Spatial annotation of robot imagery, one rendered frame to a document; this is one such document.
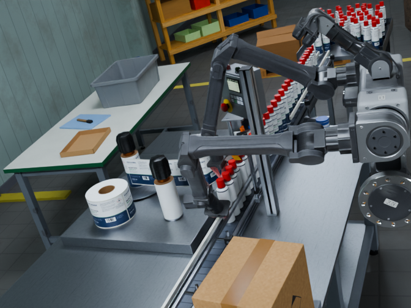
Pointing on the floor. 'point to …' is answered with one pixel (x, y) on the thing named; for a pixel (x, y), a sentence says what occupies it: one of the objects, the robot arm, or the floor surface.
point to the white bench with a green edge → (140, 109)
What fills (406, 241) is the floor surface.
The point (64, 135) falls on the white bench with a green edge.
